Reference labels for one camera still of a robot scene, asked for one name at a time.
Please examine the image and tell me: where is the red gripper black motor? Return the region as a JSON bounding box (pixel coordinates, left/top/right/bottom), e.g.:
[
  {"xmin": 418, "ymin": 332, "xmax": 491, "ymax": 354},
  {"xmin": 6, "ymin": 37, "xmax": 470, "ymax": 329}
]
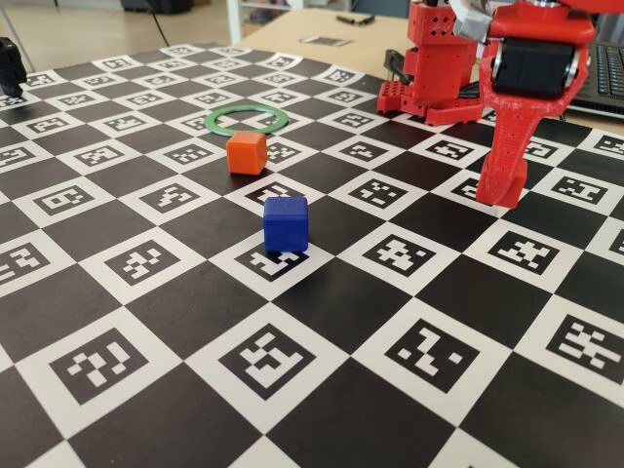
[{"xmin": 475, "ymin": 0, "xmax": 597, "ymax": 210}]

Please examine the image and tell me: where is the blue cube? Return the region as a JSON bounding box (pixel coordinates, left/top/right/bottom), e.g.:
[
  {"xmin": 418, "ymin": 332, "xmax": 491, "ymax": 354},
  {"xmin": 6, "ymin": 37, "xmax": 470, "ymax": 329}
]
[{"xmin": 262, "ymin": 195, "xmax": 310, "ymax": 254}]

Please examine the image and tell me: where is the orange cube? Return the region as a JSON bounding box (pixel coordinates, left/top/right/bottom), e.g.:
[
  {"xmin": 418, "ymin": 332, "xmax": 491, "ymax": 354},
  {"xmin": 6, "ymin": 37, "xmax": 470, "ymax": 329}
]
[{"xmin": 226, "ymin": 131, "xmax": 268, "ymax": 176}]

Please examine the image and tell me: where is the red perforated robot base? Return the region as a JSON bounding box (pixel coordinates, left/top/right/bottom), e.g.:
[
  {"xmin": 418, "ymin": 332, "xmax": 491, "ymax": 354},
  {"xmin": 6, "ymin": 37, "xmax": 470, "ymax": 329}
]
[{"xmin": 377, "ymin": 80, "xmax": 487, "ymax": 128}]

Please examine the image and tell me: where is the black laptop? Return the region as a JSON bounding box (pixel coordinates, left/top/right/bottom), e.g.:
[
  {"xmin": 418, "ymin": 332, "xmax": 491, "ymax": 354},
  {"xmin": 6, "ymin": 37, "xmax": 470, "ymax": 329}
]
[{"xmin": 567, "ymin": 41, "xmax": 624, "ymax": 118}]

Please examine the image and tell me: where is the grey blue chair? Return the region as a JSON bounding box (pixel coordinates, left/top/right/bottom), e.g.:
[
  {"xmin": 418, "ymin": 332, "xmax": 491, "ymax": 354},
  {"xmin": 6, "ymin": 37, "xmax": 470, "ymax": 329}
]
[{"xmin": 353, "ymin": 0, "xmax": 410, "ymax": 19}]

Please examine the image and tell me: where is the printed marker card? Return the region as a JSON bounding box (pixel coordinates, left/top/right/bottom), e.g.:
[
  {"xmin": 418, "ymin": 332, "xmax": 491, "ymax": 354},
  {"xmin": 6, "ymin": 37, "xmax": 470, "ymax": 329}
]
[{"xmin": 299, "ymin": 35, "xmax": 353, "ymax": 49}]

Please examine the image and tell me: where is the black white marker checkerboard mat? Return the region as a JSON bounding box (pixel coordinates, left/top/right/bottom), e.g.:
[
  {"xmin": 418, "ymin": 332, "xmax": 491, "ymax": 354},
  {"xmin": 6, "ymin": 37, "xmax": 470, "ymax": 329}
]
[{"xmin": 0, "ymin": 42, "xmax": 624, "ymax": 468}]

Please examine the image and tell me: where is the black floor box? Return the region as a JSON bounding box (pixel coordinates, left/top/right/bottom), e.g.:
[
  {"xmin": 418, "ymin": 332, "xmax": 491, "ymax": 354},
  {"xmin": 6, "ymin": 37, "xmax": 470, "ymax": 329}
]
[{"xmin": 120, "ymin": 0, "xmax": 194, "ymax": 15}]

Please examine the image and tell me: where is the white wrist camera grey tape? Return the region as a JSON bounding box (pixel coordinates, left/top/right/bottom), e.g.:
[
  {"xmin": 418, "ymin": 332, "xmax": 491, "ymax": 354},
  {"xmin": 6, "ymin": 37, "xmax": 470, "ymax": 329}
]
[{"xmin": 450, "ymin": 0, "xmax": 496, "ymax": 44}]

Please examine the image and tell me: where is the thin black motor cable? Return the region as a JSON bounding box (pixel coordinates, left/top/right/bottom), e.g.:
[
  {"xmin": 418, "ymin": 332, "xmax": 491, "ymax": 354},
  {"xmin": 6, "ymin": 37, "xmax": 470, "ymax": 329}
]
[{"xmin": 384, "ymin": 48, "xmax": 415, "ymax": 87}]

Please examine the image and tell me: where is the green ring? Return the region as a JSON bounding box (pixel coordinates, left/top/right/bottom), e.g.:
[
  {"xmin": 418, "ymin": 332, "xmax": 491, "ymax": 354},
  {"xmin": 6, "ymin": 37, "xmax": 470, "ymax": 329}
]
[{"xmin": 203, "ymin": 105, "xmax": 290, "ymax": 138}]

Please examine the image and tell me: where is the thin black floor cable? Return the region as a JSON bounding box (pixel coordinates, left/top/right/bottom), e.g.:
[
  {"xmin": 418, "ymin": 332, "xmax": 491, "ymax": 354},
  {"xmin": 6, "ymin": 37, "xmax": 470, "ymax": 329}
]
[{"xmin": 145, "ymin": 0, "xmax": 172, "ymax": 48}]

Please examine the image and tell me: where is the black camera device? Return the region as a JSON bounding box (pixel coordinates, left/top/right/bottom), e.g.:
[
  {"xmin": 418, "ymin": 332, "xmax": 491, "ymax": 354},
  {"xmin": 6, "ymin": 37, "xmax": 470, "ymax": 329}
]
[{"xmin": 0, "ymin": 37, "xmax": 28, "ymax": 98}]

